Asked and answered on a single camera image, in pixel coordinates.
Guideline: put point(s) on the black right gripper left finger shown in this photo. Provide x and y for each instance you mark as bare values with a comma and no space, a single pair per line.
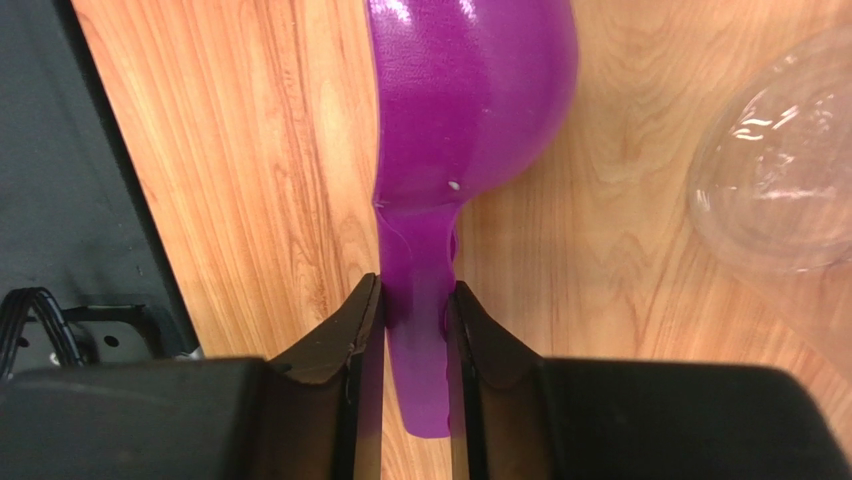
312,412

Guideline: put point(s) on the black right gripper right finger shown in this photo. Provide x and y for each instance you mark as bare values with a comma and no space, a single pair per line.
515,414

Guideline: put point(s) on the clear plastic cup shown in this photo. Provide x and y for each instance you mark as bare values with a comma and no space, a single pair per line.
770,190

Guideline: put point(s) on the purple plastic scoop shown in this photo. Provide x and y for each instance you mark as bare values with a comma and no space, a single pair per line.
469,95

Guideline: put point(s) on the black base mat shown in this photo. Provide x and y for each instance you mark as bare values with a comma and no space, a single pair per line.
74,218

